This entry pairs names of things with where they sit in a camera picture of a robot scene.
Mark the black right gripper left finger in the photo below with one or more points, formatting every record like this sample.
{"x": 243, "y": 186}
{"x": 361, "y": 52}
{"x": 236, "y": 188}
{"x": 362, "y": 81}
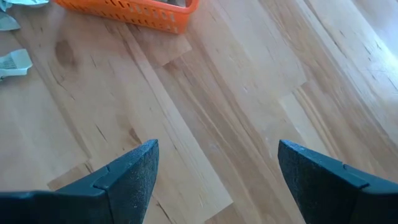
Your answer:
{"x": 124, "y": 186}

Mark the orange plastic slotted basket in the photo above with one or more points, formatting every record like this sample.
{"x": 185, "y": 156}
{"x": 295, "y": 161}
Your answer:
{"x": 140, "y": 12}

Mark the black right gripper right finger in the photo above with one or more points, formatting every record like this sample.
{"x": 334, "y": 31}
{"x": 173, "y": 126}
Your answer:
{"x": 323, "y": 193}

